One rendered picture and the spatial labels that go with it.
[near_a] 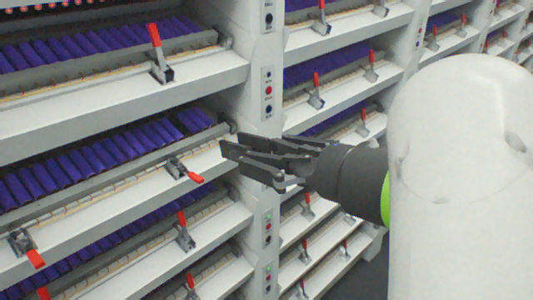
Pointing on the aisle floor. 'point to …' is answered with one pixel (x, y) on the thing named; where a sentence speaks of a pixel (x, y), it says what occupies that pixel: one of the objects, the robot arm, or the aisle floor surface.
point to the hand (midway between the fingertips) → (244, 147)
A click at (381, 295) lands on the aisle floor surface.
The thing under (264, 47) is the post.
